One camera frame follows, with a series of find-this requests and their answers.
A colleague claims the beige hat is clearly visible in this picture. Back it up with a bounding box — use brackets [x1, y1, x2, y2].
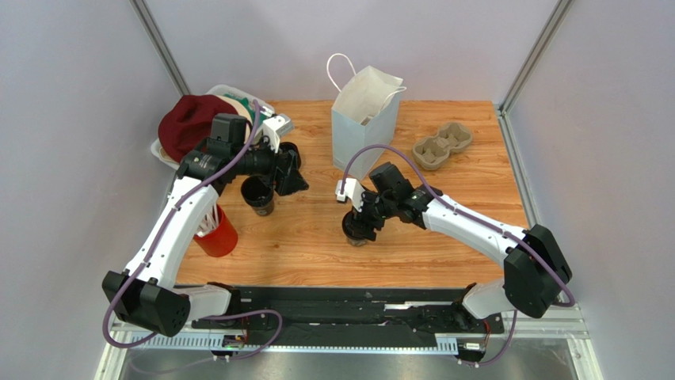
[218, 95, 254, 139]

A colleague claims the dark red bucket hat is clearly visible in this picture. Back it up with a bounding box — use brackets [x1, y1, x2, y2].
[158, 95, 237, 163]

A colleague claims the white plastic basket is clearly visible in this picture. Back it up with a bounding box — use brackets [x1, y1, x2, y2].
[150, 85, 275, 170]

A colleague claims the brown coffee cup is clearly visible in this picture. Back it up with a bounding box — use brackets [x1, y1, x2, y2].
[347, 237, 368, 247]

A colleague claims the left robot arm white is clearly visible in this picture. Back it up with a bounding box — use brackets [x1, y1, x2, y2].
[102, 113, 309, 336]

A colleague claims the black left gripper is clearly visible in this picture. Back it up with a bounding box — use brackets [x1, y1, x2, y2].
[231, 131, 308, 196]

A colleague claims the black cup lid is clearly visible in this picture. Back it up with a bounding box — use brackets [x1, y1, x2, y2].
[341, 211, 376, 244]

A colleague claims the stack of black cups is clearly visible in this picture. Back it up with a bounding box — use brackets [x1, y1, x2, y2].
[240, 177, 275, 216]

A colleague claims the green cloth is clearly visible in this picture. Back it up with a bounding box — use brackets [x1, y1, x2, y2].
[221, 94, 273, 123]

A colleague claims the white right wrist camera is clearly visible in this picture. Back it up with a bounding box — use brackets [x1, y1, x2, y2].
[335, 177, 365, 211]

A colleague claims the red cup with straws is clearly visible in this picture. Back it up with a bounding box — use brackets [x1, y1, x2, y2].
[193, 205, 238, 257]

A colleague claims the brown pulp cup carrier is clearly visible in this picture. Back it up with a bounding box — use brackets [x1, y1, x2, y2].
[411, 122, 474, 171]

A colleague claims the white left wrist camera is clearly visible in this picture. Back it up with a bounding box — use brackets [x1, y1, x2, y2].
[261, 114, 295, 154]

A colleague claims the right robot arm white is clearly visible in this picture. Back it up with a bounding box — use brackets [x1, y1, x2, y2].
[335, 162, 572, 320]

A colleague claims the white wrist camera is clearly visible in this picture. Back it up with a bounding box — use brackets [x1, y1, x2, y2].
[335, 177, 365, 211]
[261, 114, 295, 154]

